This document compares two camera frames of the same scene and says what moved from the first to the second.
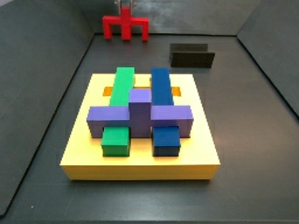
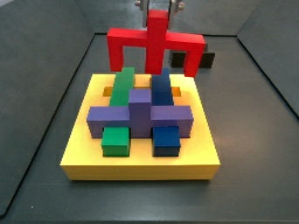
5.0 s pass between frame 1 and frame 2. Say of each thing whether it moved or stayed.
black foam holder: stayed
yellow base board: stayed
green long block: stayed
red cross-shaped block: moved
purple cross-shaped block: stayed
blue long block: stayed
